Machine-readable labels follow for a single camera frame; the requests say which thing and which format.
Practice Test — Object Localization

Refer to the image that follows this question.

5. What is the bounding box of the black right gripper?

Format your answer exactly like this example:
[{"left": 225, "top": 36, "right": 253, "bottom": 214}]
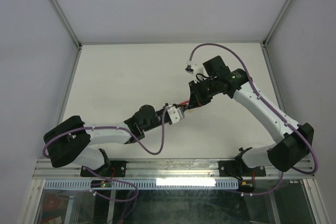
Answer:
[{"left": 188, "top": 78, "right": 219, "bottom": 110}]

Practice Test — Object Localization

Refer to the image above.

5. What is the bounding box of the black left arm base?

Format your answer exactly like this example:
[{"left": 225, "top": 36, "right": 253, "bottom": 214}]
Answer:
[{"left": 80, "top": 159, "right": 128, "bottom": 177}]

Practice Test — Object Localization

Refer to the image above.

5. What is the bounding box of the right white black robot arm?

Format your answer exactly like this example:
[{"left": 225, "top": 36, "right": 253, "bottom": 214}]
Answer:
[{"left": 186, "top": 56, "right": 314, "bottom": 176}]

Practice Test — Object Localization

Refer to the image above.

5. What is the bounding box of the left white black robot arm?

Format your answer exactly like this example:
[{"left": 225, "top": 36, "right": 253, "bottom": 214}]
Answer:
[{"left": 43, "top": 102, "right": 188, "bottom": 176}]

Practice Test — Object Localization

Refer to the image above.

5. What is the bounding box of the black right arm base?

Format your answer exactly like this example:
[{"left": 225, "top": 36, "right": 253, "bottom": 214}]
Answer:
[{"left": 218, "top": 160, "right": 266, "bottom": 180}]

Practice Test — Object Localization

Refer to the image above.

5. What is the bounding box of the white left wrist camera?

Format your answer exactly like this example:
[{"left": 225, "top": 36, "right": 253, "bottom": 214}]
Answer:
[{"left": 167, "top": 105, "right": 185, "bottom": 124}]

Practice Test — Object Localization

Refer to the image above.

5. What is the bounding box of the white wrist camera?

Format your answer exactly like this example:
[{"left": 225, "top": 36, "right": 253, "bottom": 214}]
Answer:
[
  {"left": 185, "top": 60, "right": 205, "bottom": 82},
  {"left": 167, "top": 105, "right": 185, "bottom": 124}
]

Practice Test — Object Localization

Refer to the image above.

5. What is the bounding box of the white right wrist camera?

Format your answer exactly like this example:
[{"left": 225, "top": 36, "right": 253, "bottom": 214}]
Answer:
[{"left": 185, "top": 60, "right": 205, "bottom": 82}]

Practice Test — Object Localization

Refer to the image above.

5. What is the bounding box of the aluminium front rail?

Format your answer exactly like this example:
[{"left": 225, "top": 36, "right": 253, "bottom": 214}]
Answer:
[{"left": 33, "top": 157, "right": 316, "bottom": 182}]

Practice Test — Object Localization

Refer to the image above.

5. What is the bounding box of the perforated grey cable duct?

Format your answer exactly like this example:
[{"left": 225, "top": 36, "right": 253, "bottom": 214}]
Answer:
[{"left": 45, "top": 178, "right": 239, "bottom": 190}]

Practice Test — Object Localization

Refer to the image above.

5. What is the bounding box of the right aluminium frame post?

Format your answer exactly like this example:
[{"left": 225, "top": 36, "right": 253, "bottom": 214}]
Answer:
[{"left": 262, "top": 0, "right": 295, "bottom": 47}]

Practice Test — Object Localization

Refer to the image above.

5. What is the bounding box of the aluminium frame post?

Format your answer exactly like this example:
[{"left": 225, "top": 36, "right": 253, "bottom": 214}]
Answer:
[
  {"left": 262, "top": 0, "right": 295, "bottom": 47},
  {"left": 48, "top": 0, "right": 82, "bottom": 49}
]

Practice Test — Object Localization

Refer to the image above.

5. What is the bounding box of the left aluminium frame post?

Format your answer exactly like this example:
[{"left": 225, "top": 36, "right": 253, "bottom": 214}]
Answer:
[{"left": 48, "top": 0, "right": 82, "bottom": 49}]

